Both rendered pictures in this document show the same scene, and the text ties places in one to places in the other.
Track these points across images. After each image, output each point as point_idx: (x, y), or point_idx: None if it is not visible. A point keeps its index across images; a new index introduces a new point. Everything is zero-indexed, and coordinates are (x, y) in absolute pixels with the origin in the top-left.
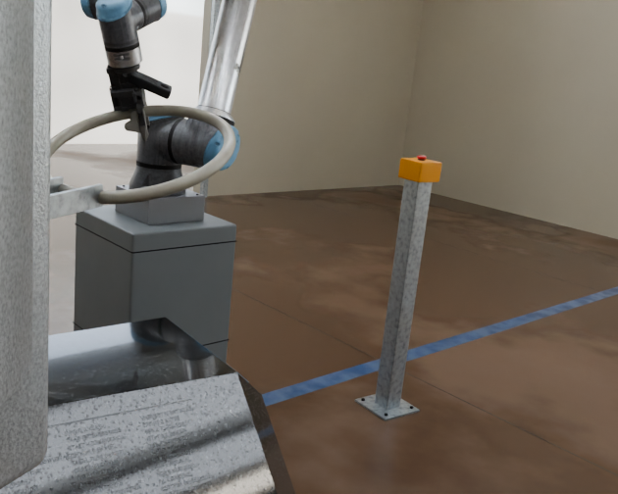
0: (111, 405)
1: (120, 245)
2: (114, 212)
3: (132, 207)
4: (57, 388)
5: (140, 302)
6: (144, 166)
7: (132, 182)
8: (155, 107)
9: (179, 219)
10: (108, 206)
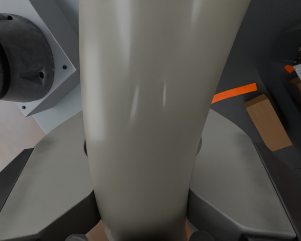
0: None
1: None
2: (58, 108)
3: (65, 89)
4: None
5: None
6: (6, 86)
7: (33, 98)
8: (186, 124)
9: (67, 24)
10: (37, 115)
